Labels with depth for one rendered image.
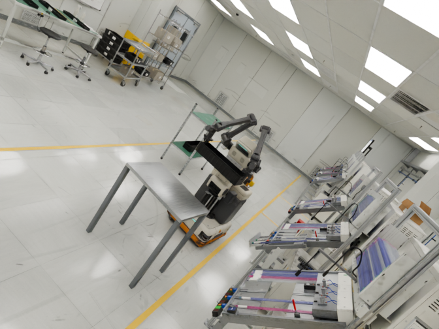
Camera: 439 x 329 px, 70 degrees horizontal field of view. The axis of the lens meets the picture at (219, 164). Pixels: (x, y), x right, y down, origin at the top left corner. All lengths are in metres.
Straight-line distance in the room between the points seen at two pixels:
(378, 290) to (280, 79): 10.97
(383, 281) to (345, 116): 10.38
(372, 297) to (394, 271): 0.18
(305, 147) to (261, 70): 3.42
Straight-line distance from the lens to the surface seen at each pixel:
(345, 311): 1.96
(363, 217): 3.23
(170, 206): 2.48
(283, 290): 3.58
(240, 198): 3.75
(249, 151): 3.32
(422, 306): 1.93
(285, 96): 12.24
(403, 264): 1.82
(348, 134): 11.97
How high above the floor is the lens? 1.98
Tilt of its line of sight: 17 degrees down
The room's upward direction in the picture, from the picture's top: 36 degrees clockwise
